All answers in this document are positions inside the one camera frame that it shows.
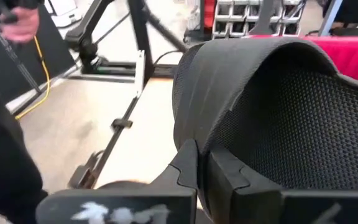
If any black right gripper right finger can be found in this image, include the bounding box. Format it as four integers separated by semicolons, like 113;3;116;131
201;146;358;224

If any black foam slide sandal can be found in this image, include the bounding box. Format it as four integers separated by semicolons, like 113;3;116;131
172;36;358;220

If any black metal table frame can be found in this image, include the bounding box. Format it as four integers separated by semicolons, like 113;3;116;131
68;0;190;190

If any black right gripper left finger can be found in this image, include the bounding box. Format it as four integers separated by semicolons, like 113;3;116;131
35;139;198;224

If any white storage bin rack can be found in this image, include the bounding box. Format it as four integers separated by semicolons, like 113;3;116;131
211;0;306;37

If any yellow cable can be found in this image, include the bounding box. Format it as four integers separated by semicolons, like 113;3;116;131
14;35;51;121

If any black panel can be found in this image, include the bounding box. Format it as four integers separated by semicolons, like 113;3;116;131
0;4;76;105

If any person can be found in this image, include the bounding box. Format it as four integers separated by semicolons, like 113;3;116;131
0;82;48;224

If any person's hand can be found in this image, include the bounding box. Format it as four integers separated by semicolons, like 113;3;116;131
0;4;40;44

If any red plastic bin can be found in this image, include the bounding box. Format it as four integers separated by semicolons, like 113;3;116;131
244;33;358;87

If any white plastic box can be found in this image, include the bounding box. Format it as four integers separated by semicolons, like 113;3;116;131
44;0;82;28

